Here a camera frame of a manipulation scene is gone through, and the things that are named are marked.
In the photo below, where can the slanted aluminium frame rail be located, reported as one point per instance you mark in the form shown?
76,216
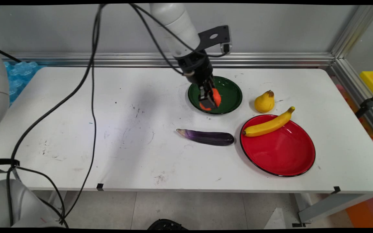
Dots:
358,94

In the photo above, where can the red plate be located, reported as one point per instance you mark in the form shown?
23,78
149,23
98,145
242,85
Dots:
278,149

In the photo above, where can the yellow pear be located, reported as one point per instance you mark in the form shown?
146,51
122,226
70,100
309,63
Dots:
264,103

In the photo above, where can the small silver wrist camera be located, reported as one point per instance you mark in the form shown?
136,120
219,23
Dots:
226,48

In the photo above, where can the green plate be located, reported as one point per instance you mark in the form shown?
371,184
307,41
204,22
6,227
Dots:
230,94

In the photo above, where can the orange carrot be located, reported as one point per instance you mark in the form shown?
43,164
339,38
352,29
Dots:
218,96

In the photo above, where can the black tape marker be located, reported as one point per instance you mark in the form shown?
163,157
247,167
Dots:
99,186
336,189

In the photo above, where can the purple eggplant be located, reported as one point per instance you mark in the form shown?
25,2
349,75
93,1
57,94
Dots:
207,137

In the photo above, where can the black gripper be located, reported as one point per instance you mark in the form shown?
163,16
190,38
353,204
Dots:
195,66

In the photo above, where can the grey table leg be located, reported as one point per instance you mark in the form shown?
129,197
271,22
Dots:
329,207

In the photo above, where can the blue bubble wrap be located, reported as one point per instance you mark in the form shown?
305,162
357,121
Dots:
19,76

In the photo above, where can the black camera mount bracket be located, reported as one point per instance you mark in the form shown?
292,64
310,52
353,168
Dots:
214,35

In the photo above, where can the yellow banana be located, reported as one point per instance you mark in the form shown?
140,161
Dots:
267,126

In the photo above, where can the upright aluminium frame post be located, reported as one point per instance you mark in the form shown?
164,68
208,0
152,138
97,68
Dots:
356,30

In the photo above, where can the orange box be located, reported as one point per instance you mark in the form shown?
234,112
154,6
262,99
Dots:
366,212

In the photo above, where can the black floor equipment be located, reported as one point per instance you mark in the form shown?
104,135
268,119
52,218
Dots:
167,225

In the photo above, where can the horizontal aluminium frame rail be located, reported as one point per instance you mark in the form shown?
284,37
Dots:
141,60

